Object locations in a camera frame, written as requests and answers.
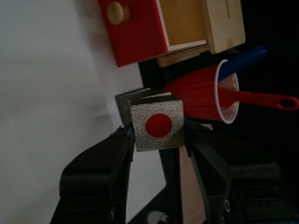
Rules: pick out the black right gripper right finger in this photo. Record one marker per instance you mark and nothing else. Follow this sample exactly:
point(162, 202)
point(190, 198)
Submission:
point(218, 175)

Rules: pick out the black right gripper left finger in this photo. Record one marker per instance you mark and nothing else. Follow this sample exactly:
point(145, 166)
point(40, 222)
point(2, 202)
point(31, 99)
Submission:
point(98, 175)

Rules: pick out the white cutting board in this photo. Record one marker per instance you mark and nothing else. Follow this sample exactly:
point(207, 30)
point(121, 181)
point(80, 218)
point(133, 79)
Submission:
point(47, 87)

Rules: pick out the red toy utensil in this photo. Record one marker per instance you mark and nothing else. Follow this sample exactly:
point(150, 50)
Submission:
point(261, 99)

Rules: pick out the red ribbed cup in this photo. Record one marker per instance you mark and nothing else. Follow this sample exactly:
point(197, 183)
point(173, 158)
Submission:
point(194, 93)

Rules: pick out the blue toy utensil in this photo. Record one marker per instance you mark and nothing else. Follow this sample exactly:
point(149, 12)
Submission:
point(245, 59)

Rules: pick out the light wooden box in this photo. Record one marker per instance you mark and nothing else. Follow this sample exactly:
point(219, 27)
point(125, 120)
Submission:
point(223, 26)

